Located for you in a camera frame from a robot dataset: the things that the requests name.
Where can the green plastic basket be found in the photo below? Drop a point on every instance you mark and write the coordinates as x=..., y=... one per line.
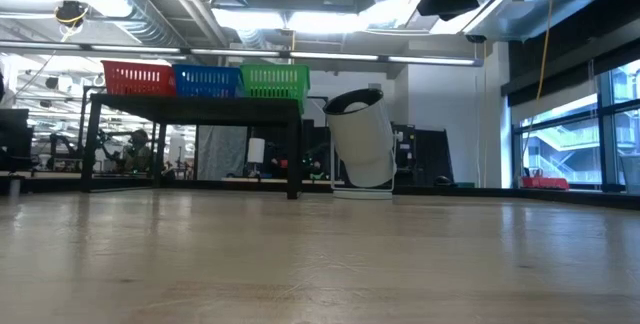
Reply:
x=275, y=83

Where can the blue plastic basket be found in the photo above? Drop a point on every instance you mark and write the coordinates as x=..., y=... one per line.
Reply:
x=207, y=81

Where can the red plastic basket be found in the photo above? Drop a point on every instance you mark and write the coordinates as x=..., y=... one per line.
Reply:
x=137, y=79

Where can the long ceiling light strip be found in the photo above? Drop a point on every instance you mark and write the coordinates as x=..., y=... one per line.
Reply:
x=330, y=56

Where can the black equipment cabinet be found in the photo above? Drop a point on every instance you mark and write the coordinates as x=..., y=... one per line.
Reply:
x=430, y=159

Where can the red distant bin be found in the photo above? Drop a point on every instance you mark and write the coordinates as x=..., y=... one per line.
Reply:
x=545, y=184

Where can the white paper roll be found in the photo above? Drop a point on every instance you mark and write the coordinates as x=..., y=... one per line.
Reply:
x=256, y=150

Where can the black metal mesh shelf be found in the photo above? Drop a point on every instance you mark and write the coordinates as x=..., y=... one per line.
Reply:
x=200, y=111

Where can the grey plastic sheet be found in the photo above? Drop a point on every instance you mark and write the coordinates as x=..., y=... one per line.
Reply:
x=220, y=154

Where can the person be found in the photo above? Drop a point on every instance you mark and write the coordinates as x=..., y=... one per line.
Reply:
x=136, y=151

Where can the black ceiling-hung device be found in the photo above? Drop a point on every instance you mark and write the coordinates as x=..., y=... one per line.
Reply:
x=71, y=13

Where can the dark window frame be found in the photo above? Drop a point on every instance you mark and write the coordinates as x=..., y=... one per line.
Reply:
x=606, y=154

